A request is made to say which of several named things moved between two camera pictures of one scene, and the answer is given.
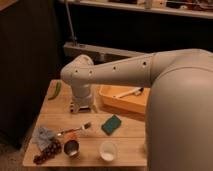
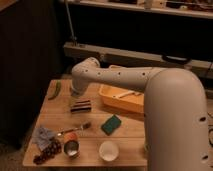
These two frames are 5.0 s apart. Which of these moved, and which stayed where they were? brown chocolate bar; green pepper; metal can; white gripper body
Moved: white gripper body
Stayed: metal can; green pepper; brown chocolate bar
